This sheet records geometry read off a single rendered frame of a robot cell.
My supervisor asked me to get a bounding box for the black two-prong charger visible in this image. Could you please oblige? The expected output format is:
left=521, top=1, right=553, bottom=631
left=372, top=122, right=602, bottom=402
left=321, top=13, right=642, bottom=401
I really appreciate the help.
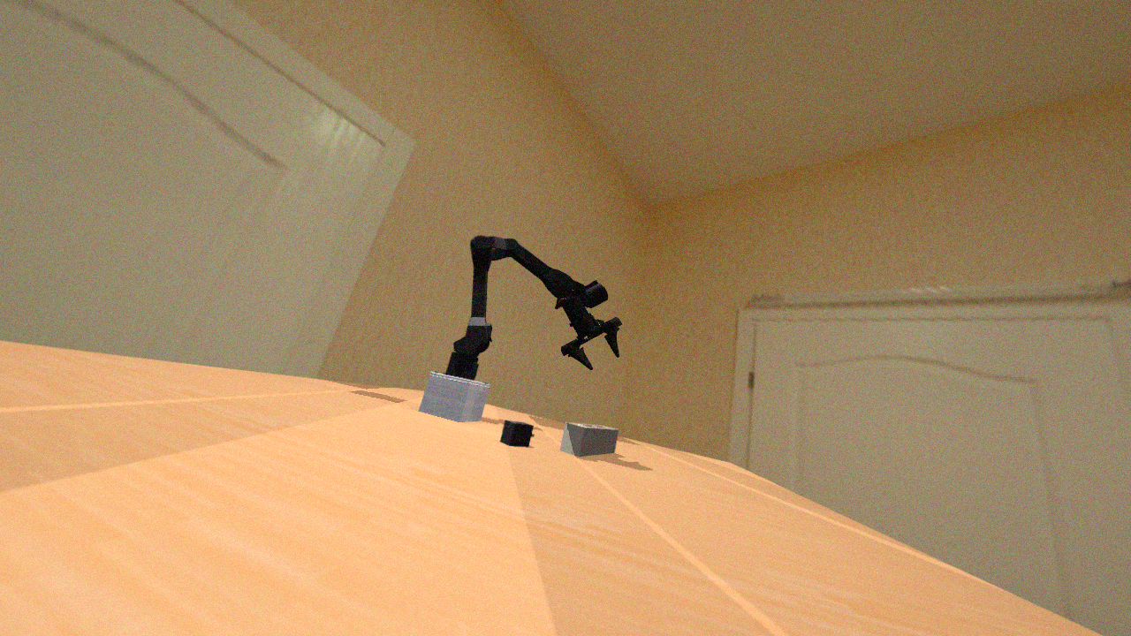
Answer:
left=499, top=420, right=534, bottom=447

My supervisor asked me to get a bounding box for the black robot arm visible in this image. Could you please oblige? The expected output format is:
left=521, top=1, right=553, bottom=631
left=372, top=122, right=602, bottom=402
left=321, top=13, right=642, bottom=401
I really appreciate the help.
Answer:
left=443, top=235, right=608, bottom=381

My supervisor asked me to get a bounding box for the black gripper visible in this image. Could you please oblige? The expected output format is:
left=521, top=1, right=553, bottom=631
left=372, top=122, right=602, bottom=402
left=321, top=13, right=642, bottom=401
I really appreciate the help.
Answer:
left=561, top=311, right=622, bottom=370

